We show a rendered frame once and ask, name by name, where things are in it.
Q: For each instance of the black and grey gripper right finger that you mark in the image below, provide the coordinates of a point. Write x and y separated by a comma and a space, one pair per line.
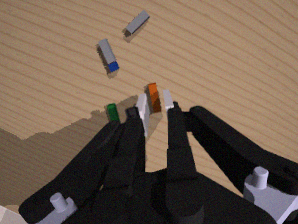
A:
264, 178

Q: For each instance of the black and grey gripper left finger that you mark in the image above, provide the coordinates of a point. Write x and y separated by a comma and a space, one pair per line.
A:
85, 174

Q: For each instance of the green rod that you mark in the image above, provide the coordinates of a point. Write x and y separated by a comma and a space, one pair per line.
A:
112, 109

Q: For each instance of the grey rod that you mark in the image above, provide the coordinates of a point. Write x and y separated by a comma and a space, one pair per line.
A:
107, 51
138, 22

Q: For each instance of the orange rod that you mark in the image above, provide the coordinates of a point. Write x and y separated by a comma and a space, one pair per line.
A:
154, 97

